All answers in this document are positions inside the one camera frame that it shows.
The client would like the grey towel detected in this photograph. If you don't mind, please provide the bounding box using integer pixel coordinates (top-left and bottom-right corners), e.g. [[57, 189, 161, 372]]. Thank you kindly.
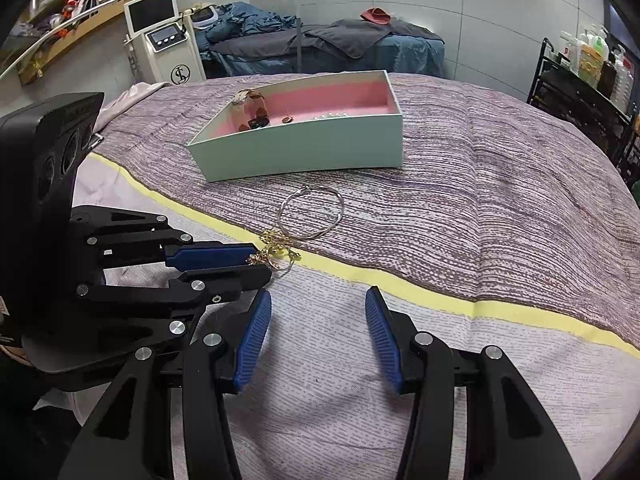
[[212, 18, 444, 59]]

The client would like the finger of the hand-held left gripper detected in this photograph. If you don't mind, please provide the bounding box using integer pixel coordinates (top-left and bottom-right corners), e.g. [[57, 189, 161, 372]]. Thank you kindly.
[[74, 265, 274, 362], [69, 203, 259, 271]]

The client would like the pale pink satin cloth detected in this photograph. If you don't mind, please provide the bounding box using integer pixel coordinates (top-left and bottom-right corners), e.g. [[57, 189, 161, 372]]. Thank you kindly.
[[92, 82, 167, 134]]

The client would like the red cap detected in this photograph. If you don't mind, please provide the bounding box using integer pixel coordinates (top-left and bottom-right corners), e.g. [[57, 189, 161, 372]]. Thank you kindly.
[[360, 7, 394, 26]]

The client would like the white beauty machine with screen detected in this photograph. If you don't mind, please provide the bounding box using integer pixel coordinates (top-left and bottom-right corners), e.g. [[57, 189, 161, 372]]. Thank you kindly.
[[122, 0, 207, 84]]

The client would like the massage bed with blue cover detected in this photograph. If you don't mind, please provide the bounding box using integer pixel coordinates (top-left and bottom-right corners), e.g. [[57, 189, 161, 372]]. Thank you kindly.
[[197, 2, 446, 81]]

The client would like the white arc floor lamp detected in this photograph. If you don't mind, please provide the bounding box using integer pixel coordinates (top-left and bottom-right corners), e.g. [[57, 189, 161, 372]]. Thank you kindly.
[[294, 0, 421, 75], [0, 7, 99, 80]]

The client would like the group of bottles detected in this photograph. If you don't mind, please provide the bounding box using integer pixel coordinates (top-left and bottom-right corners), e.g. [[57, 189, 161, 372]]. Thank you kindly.
[[559, 22, 640, 112]]

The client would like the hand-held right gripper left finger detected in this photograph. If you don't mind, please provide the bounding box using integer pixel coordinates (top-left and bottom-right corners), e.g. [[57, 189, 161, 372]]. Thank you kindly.
[[57, 289, 272, 480]]

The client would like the curved wooden shelf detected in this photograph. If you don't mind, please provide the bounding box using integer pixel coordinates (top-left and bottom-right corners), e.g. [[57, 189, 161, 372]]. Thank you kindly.
[[17, 0, 224, 86]]

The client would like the beige strap wristwatch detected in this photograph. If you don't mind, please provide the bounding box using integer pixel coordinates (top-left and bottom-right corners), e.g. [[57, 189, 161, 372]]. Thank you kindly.
[[230, 88, 272, 131]]

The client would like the crumpled blue duvet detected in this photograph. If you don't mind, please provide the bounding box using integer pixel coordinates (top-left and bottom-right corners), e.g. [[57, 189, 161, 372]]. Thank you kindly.
[[204, 0, 302, 44]]

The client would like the mint jewelry box pink lining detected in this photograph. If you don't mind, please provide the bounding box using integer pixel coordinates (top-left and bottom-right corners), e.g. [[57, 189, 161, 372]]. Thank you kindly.
[[186, 70, 405, 184]]

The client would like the silver bangle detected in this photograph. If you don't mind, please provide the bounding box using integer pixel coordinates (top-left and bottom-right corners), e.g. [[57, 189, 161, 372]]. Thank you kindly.
[[277, 184, 346, 241]]

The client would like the gold chain necklace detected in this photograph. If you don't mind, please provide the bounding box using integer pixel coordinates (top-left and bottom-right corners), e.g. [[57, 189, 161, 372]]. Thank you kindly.
[[247, 229, 301, 271]]

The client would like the black trolley cart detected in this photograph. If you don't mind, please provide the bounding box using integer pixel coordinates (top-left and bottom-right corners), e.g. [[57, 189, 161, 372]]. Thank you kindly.
[[527, 37, 640, 189]]

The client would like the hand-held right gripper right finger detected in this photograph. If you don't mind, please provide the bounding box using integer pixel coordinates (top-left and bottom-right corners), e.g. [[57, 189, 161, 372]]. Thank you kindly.
[[365, 286, 583, 480]]

